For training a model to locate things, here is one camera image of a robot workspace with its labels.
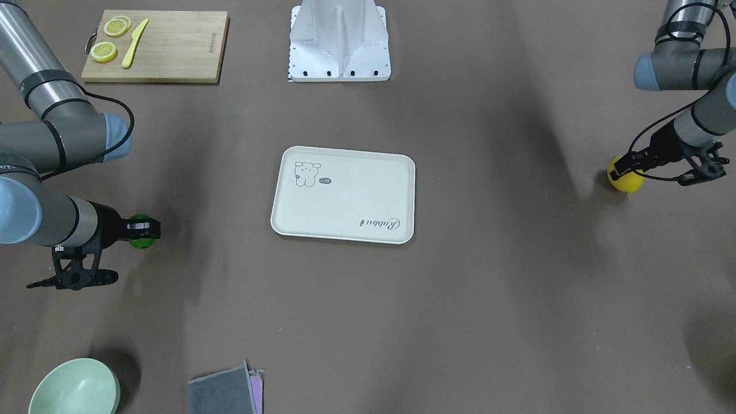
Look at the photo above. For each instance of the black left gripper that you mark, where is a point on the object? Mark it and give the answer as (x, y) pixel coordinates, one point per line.
(662, 141)

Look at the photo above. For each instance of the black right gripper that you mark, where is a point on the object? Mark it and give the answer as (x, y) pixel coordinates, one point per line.
(109, 226)

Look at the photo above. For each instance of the green lime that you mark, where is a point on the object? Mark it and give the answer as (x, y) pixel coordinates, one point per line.
(141, 244)

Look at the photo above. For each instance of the yellow lemon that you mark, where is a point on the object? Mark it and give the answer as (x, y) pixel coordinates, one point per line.
(629, 183)

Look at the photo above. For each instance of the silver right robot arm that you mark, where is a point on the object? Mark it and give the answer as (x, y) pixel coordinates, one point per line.
(74, 128)

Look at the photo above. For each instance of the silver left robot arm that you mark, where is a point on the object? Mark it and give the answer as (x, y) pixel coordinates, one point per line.
(678, 62)

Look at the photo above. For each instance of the cream rabbit tray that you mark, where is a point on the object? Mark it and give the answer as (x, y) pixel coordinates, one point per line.
(345, 194)

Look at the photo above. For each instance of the mint green bowl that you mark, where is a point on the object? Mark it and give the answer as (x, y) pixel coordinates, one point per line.
(82, 385)

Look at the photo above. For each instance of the lemon slice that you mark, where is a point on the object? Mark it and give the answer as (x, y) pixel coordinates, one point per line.
(117, 26)
(103, 52)

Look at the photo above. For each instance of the bamboo cutting board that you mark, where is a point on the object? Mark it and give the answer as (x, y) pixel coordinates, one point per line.
(175, 47)

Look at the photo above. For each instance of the yellow plastic knife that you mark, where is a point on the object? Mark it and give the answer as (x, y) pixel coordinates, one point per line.
(131, 51)

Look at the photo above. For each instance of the grey folded cloth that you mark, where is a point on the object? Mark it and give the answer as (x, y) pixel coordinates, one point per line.
(227, 391)

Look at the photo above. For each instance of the purple cloth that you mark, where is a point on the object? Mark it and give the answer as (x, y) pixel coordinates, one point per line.
(257, 388)

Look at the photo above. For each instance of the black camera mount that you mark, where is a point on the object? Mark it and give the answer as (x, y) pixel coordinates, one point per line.
(706, 163)
(77, 268)

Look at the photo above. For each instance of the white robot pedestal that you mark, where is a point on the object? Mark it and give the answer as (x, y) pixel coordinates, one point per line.
(338, 41)

